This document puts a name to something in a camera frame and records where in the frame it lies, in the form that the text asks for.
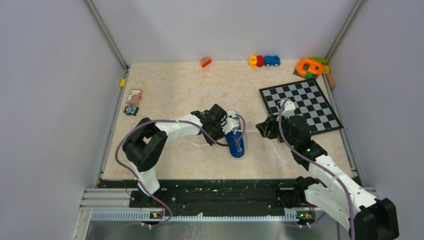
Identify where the yellow toy block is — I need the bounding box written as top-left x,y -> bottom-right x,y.
248,55 -> 258,68

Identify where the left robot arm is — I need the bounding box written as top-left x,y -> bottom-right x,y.
121,104 -> 240,207

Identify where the white cable duct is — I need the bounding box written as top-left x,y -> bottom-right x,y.
90,209 -> 299,222

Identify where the red toy block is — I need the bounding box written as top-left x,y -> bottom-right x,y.
256,55 -> 264,68

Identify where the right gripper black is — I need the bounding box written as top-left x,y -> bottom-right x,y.
256,111 -> 297,148

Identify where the small blue toy robot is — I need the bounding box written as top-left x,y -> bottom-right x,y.
123,104 -> 140,116

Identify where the pink triangle puzzle card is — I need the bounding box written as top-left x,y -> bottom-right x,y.
126,89 -> 143,106

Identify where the yellow clip on frame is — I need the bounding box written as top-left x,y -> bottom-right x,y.
119,78 -> 126,88

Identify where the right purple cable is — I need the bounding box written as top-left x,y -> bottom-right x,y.
277,98 -> 357,240

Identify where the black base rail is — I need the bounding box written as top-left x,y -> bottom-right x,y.
98,177 -> 318,219

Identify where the black white chessboard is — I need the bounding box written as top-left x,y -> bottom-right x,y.
259,78 -> 343,135

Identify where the orange lego brick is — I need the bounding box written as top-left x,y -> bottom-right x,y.
200,56 -> 212,68

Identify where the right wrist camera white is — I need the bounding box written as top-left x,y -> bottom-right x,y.
279,98 -> 296,119

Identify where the blue canvas sneaker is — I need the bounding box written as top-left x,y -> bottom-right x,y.
225,109 -> 245,160

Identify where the green toy block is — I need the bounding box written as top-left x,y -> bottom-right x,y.
308,56 -> 328,65

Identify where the wooden block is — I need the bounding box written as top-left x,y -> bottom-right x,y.
325,73 -> 337,89

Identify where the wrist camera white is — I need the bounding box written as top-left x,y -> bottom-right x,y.
279,98 -> 296,119
221,113 -> 240,135

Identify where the white shoelace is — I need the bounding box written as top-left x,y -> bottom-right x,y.
188,127 -> 286,165

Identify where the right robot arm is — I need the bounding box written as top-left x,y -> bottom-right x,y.
256,115 -> 400,240

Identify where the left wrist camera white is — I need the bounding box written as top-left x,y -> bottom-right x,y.
221,113 -> 240,135

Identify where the orange plastic ring toy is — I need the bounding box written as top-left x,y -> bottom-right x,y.
295,58 -> 326,78

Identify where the blue toy car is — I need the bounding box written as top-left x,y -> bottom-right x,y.
263,55 -> 281,67

